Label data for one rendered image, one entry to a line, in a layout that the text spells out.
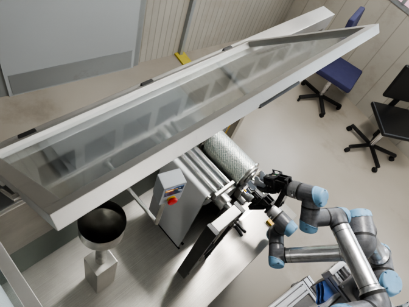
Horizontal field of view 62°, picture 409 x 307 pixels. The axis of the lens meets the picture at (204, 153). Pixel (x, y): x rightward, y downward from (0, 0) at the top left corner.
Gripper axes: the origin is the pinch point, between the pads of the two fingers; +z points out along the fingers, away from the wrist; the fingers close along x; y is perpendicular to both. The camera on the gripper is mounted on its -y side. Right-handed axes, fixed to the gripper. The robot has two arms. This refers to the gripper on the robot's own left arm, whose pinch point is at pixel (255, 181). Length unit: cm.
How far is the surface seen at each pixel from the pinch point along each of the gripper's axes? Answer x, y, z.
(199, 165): 29.9, 26.0, -1.7
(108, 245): 76, 26, -11
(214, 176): 29.2, 22.1, -8.2
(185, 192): 36.5, 16.1, 2.7
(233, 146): 0.4, 17.5, 8.9
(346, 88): -231, -41, 70
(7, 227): 93, 33, 21
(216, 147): 5.9, 19.0, 14.0
